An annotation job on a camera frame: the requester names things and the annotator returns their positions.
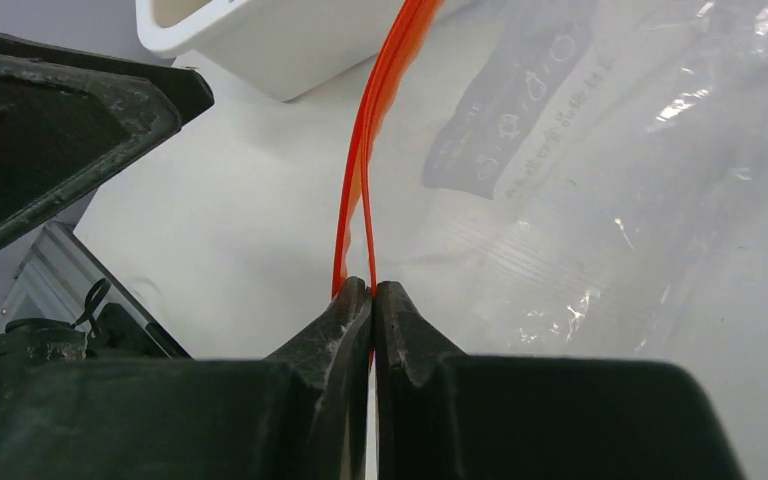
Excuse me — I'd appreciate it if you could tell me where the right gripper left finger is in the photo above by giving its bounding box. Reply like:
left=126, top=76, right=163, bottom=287
left=0, top=277, right=373, bottom=479

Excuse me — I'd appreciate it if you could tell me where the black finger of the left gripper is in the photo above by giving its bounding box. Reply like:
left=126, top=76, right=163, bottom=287
left=0, top=32, right=214, bottom=250

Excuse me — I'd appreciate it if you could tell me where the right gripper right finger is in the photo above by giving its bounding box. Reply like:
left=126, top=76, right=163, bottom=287
left=373, top=282, right=743, bottom=479

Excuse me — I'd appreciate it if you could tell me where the white plastic bin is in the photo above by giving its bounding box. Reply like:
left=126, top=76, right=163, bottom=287
left=135, top=0, right=401, bottom=101

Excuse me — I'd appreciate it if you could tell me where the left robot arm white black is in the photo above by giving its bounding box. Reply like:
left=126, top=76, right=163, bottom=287
left=0, top=32, right=214, bottom=412

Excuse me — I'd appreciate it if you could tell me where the clear zip bag red zipper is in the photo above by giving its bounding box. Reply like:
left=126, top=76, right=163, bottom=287
left=369, top=1, right=768, bottom=479

